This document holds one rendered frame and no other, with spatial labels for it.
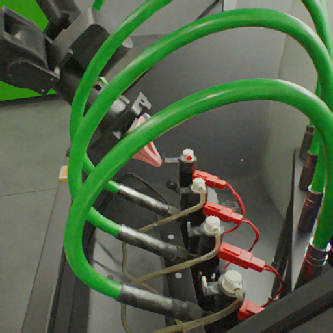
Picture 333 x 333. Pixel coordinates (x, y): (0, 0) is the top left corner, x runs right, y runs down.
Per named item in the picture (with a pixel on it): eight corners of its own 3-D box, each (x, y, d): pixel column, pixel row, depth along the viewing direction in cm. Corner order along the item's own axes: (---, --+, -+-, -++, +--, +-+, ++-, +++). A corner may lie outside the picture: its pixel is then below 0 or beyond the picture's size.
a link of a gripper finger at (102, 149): (168, 166, 48) (121, 122, 45) (135, 191, 51) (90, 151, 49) (173, 145, 54) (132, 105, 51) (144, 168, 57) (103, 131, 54)
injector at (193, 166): (164, 246, 65) (164, 155, 53) (189, 243, 65) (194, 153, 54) (166, 257, 62) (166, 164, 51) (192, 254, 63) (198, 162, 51)
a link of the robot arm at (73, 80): (51, 70, 49) (33, 82, 45) (78, 38, 46) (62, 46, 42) (86, 103, 51) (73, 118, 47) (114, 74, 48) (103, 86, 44)
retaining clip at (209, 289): (204, 296, 32) (205, 288, 31) (200, 281, 33) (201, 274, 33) (236, 293, 32) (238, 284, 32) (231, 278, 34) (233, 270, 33)
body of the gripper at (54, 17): (107, 24, 59) (86, -9, 59) (62, 18, 50) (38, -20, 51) (89, 49, 62) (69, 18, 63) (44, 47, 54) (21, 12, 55)
